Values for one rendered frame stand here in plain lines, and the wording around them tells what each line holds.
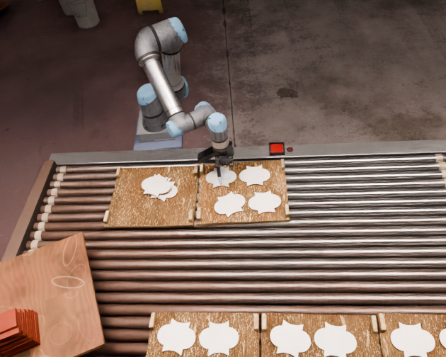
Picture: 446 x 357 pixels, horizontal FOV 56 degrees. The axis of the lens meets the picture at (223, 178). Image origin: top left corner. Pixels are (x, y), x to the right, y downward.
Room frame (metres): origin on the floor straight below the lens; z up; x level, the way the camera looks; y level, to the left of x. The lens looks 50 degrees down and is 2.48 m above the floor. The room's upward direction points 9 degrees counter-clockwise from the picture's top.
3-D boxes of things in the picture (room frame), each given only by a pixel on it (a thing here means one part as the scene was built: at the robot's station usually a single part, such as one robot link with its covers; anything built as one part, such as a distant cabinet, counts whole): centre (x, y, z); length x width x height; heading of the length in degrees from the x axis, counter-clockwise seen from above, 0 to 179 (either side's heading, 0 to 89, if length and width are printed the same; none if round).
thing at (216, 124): (1.28, -0.01, 1.27); 0.09 x 0.08 x 0.11; 21
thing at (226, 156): (1.28, -0.02, 1.11); 0.09 x 0.08 x 0.12; 82
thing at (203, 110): (1.36, 0.04, 1.27); 0.11 x 0.11 x 0.08; 21
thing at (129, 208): (1.25, 0.34, 0.93); 0.41 x 0.35 x 0.02; 80
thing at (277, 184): (1.19, -0.08, 0.93); 0.41 x 0.35 x 0.02; 82
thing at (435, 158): (1.37, -0.11, 0.90); 1.95 x 0.05 x 0.05; 80
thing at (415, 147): (1.44, -0.12, 0.89); 2.08 x 0.09 x 0.06; 80
